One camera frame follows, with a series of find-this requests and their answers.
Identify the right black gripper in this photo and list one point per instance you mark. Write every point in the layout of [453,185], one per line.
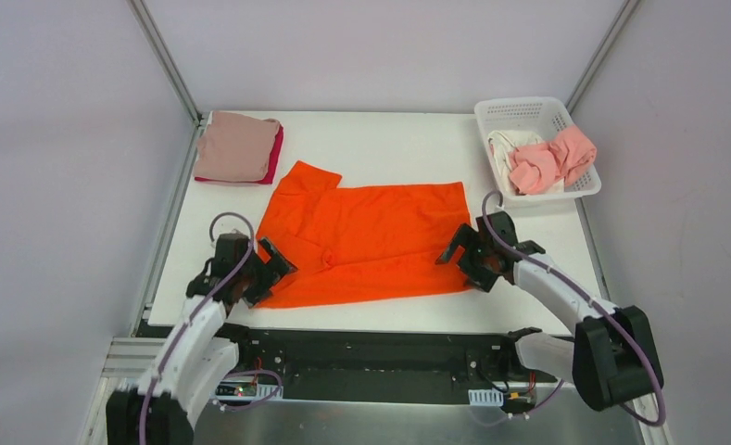
[469,257]

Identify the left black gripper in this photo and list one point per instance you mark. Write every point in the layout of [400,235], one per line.
[267,271]

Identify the orange t-shirt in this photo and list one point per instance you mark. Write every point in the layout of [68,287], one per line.
[360,244]

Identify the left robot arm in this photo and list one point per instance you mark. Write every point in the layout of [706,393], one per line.
[163,405]

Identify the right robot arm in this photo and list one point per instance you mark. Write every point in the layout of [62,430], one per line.
[611,357]

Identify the folded crimson t-shirt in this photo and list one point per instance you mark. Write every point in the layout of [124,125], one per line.
[274,156]

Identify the pink t-shirt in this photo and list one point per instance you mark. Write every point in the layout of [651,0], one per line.
[574,153]

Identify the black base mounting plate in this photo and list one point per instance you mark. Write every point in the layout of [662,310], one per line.
[353,366]

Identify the white t-shirt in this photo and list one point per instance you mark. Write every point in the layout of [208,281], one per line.
[501,150]

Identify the folded beige t-shirt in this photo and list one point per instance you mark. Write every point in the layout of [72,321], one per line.
[237,147]

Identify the right aluminium frame post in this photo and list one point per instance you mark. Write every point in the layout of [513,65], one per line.
[622,17]

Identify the aluminium frame post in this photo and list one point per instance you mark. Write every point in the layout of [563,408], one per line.
[159,47]
[622,17]

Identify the left aluminium frame post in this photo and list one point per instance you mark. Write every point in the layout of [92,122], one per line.
[159,47]

